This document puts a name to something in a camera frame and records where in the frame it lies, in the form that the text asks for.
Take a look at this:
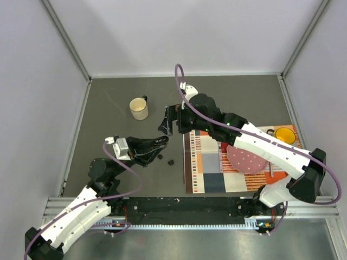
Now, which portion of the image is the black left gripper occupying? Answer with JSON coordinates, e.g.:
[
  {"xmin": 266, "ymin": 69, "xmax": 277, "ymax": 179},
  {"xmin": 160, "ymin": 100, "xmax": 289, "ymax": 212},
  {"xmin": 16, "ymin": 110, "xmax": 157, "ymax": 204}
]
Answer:
[{"xmin": 111, "ymin": 135, "xmax": 166, "ymax": 177}]

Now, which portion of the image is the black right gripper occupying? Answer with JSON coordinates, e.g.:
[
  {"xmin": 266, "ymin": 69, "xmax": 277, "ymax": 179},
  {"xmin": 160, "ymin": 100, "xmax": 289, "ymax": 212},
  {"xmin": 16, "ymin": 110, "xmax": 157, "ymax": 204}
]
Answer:
[{"xmin": 158, "ymin": 104, "xmax": 211, "ymax": 138}]

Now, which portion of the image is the glossy black gold-trim charging case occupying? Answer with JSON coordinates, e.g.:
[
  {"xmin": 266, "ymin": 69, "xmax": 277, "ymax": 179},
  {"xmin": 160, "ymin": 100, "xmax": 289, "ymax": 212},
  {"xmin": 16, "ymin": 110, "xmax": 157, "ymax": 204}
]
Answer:
[{"xmin": 155, "ymin": 136, "xmax": 169, "ymax": 146}]

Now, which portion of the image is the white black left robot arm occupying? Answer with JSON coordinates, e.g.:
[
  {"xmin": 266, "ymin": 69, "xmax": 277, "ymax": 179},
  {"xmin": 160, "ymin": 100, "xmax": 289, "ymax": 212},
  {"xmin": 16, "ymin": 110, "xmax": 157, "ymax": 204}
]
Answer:
[{"xmin": 24, "ymin": 136, "xmax": 169, "ymax": 259}]

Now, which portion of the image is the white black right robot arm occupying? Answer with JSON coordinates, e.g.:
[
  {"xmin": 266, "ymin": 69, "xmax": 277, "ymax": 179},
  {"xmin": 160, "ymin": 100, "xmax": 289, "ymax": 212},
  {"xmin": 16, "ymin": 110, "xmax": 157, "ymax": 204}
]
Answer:
[{"xmin": 158, "ymin": 93, "xmax": 326, "ymax": 217}]

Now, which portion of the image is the cream dimpled ceramic mug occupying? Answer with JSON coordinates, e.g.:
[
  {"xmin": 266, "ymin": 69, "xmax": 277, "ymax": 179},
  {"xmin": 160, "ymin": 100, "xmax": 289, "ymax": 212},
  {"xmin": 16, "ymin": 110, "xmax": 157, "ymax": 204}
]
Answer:
[{"xmin": 129, "ymin": 95, "xmax": 149, "ymax": 120}]

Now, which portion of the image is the colourful patchwork placemat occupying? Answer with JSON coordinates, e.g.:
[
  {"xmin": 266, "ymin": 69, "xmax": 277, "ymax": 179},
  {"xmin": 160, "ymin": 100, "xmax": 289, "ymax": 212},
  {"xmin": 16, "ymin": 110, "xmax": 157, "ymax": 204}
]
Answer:
[{"xmin": 183, "ymin": 130, "xmax": 287, "ymax": 193}]

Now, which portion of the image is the pink dotted plate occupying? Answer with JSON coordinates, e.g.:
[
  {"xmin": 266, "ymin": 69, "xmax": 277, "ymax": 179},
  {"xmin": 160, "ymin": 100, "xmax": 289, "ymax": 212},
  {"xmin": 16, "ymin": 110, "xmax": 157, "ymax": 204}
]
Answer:
[{"xmin": 226, "ymin": 145, "xmax": 269, "ymax": 174}]

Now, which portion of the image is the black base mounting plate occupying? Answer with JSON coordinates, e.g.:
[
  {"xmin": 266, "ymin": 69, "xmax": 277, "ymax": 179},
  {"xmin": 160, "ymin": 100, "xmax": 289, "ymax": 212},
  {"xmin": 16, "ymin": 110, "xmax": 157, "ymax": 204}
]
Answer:
[{"xmin": 126, "ymin": 197, "xmax": 285, "ymax": 225}]

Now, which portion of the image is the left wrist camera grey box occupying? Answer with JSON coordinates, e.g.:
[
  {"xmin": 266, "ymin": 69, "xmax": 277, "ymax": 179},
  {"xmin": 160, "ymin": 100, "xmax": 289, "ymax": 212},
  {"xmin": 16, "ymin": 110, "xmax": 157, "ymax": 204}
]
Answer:
[{"xmin": 112, "ymin": 138, "xmax": 131, "ymax": 160}]

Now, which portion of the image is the yellow mug black handle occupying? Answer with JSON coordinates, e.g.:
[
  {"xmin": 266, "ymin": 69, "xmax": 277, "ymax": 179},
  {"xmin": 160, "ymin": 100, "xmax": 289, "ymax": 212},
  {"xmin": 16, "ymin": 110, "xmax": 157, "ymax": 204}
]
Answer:
[{"xmin": 266, "ymin": 127, "xmax": 296, "ymax": 145}]

